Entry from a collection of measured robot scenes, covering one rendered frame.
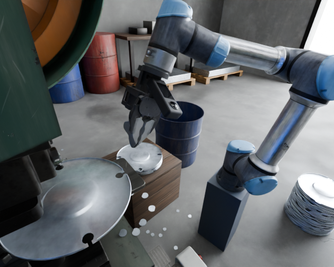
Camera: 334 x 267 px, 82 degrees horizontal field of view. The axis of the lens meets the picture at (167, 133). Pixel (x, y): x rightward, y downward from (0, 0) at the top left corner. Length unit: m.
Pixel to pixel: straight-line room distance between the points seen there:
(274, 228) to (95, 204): 1.27
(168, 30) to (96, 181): 0.41
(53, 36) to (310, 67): 0.77
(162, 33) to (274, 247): 1.33
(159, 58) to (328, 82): 0.47
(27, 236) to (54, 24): 0.56
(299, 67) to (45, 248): 0.81
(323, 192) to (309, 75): 0.97
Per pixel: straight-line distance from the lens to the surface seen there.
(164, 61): 0.48
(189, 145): 1.61
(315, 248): 1.61
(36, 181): 0.41
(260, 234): 1.50
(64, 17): 0.74
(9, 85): 0.20
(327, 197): 1.55
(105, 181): 0.56
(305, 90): 0.72
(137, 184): 0.54
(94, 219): 0.49
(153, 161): 1.21
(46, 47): 0.73
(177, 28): 0.49
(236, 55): 0.70
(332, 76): 0.71
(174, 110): 0.43
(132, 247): 0.60
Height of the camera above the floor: 1.17
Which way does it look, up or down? 32 degrees down
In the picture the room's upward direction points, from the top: 2 degrees clockwise
